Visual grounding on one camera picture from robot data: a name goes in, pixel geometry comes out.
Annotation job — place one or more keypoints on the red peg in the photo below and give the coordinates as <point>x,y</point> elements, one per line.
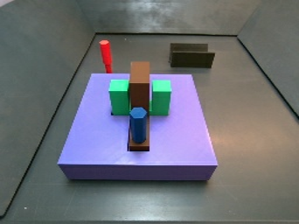
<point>106,55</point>

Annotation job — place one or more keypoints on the purple board base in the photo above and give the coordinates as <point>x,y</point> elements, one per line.
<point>180,153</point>

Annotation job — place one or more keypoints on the blue hexagonal peg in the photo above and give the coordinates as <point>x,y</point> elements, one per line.
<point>138,119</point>

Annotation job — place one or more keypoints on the green U-shaped block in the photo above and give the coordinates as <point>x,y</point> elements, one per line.
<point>159,104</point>

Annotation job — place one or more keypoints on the brown L-shaped block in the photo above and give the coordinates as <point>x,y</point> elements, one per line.
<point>139,99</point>

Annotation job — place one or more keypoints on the black angle bracket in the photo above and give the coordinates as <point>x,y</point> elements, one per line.
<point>190,55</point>

